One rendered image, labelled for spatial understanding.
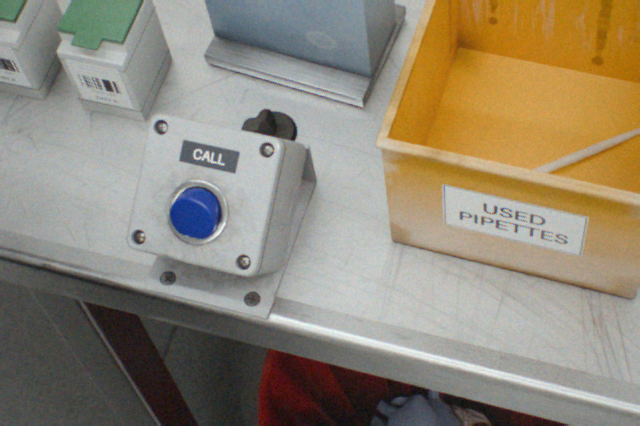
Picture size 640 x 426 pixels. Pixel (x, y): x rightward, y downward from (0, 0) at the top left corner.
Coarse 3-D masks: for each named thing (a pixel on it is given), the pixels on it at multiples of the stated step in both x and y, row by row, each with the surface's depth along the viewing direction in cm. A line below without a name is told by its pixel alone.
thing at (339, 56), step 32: (224, 0) 70; (256, 0) 68; (288, 0) 67; (320, 0) 66; (352, 0) 65; (384, 0) 68; (224, 32) 72; (256, 32) 71; (288, 32) 70; (320, 32) 69; (352, 32) 67; (384, 32) 70; (224, 64) 73; (256, 64) 72; (288, 64) 72; (320, 64) 71; (352, 64) 70; (352, 96) 70
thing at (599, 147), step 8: (616, 136) 67; (624, 136) 67; (632, 136) 67; (600, 144) 66; (608, 144) 66; (616, 144) 67; (576, 152) 66; (584, 152) 66; (592, 152) 66; (560, 160) 66; (568, 160) 66; (576, 160) 66; (544, 168) 66; (552, 168) 66; (560, 168) 66
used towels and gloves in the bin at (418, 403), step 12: (420, 396) 130; (432, 396) 131; (384, 408) 129; (396, 408) 130; (408, 408) 130; (420, 408) 130; (432, 408) 130; (444, 408) 130; (456, 408) 132; (468, 408) 134; (372, 420) 129; (396, 420) 130; (408, 420) 129; (420, 420) 129; (432, 420) 129; (444, 420) 130; (456, 420) 131; (468, 420) 131; (480, 420) 132
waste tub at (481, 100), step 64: (448, 0) 65; (512, 0) 66; (576, 0) 64; (448, 64) 69; (512, 64) 70; (576, 64) 69; (384, 128) 58; (448, 128) 69; (512, 128) 68; (576, 128) 68; (448, 192) 60; (512, 192) 58; (576, 192) 56; (512, 256) 63; (576, 256) 61
